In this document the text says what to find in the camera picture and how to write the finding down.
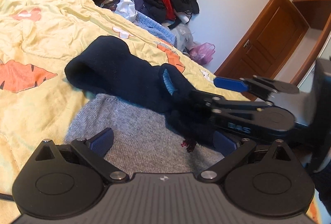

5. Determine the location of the grey navy knit sweater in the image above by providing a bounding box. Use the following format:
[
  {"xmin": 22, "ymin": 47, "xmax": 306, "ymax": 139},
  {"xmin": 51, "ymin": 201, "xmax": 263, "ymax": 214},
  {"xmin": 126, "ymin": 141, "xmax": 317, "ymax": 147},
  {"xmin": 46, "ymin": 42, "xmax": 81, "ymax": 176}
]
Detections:
[{"xmin": 64, "ymin": 35, "xmax": 228, "ymax": 174}]

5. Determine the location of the pink plastic bag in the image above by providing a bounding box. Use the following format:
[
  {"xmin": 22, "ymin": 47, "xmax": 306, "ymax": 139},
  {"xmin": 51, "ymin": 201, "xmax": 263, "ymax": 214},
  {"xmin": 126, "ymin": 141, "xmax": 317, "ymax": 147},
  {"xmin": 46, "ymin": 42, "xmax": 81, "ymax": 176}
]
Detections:
[{"xmin": 189, "ymin": 42, "xmax": 215, "ymax": 65}]

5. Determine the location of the brown wooden door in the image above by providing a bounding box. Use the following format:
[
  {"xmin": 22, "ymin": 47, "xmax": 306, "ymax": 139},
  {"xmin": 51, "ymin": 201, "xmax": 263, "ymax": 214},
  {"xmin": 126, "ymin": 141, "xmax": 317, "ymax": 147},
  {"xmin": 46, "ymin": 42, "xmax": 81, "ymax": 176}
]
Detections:
[{"xmin": 214, "ymin": 0, "xmax": 331, "ymax": 102}]

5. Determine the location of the clear plastic bag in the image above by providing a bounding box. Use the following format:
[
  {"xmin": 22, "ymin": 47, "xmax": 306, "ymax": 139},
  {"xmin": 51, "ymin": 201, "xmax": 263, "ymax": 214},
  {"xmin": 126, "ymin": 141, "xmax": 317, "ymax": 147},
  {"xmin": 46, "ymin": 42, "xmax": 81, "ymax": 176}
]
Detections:
[{"xmin": 170, "ymin": 24, "xmax": 195, "ymax": 54}]

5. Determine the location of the light blue knit blanket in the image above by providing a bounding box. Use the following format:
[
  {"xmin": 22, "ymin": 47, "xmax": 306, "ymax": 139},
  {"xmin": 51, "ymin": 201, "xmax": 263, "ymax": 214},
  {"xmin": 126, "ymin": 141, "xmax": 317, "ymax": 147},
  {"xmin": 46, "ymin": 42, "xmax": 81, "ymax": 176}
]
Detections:
[{"xmin": 133, "ymin": 12, "xmax": 177, "ymax": 47}]

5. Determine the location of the dark navy garment in pile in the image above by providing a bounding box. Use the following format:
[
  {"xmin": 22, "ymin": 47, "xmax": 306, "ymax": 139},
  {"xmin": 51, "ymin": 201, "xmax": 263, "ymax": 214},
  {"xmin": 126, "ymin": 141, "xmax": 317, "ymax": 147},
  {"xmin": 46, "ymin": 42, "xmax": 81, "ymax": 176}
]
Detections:
[{"xmin": 133, "ymin": 0, "xmax": 166, "ymax": 24}]

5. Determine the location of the white crumpled plastic bag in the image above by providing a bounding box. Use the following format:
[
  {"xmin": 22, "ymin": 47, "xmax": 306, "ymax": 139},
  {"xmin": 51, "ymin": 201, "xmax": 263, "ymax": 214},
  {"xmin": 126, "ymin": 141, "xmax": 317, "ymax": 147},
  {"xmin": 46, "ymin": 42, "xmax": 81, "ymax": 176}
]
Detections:
[{"xmin": 100, "ymin": 0, "xmax": 137, "ymax": 22}]

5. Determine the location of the yellow carrot print bedspread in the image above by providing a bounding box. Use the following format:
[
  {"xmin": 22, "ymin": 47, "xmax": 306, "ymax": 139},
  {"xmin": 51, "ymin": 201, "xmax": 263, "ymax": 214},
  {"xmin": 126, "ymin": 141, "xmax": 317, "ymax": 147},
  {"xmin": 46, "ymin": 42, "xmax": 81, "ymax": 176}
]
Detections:
[{"xmin": 0, "ymin": 0, "xmax": 321, "ymax": 224}]

